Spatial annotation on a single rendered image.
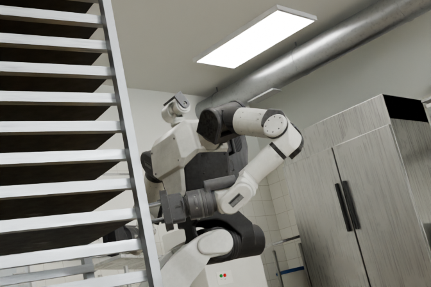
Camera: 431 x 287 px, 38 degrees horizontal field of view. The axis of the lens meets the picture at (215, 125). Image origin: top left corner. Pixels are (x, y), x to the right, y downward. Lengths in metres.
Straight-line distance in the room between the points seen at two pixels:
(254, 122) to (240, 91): 5.33
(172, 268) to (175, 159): 0.37
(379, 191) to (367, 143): 0.49
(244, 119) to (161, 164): 0.39
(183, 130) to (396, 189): 4.26
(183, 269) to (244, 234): 0.28
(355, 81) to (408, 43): 0.78
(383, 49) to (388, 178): 1.81
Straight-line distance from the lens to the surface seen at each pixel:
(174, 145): 2.14
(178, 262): 2.05
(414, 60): 7.23
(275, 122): 1.86
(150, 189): 2.52
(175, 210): 1.87
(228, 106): 2.07
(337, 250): 6.61
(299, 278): 7.44
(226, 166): 2.17
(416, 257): 6.16
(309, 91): 7.95
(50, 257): 1.71
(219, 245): 2.11
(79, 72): 1.92
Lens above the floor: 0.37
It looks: 16 degrees up
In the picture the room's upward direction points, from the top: 13 degrees counter-clockwise
